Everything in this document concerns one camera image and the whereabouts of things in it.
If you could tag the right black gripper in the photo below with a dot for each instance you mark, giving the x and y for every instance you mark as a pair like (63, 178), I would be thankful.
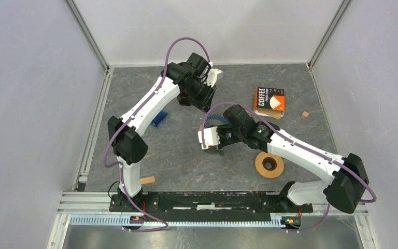
(219, 129)

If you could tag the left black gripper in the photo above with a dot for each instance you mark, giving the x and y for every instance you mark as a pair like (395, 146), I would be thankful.
(204, 104)

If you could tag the clear glass coffee server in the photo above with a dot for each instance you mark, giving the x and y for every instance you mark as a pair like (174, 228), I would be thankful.
(214, 150)

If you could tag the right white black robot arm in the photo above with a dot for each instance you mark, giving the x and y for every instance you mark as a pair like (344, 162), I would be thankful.
(342, 180)

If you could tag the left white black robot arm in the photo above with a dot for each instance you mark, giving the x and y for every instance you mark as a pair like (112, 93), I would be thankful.
(195, 77)

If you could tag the brown amber glass dripper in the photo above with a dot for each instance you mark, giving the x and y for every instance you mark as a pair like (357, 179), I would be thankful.
(183, 100)

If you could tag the small blue ribbed dripper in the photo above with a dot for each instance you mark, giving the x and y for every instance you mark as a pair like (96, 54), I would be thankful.
(159, 118)

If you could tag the orange black coffee filter box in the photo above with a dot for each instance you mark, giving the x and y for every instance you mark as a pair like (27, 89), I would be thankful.
(269, 102)

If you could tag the small wooden cube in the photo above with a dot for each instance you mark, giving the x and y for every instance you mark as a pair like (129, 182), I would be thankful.
(305, 115)

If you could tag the small wooden block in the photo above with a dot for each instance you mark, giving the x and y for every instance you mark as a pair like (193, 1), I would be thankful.
(147, 180)

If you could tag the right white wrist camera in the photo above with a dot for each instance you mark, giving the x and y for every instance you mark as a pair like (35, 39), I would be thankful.
(208, 137)

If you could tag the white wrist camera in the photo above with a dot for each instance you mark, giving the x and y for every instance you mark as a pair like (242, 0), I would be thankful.
(208, 137)
(213, 75)

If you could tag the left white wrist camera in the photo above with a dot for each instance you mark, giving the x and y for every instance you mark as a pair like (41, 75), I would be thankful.
(213, 75)

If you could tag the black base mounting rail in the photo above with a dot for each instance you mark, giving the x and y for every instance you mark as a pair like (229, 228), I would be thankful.
(218, 206)

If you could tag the white toothed cable tray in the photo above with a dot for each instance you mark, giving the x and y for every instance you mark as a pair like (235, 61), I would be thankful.
(126, 220)

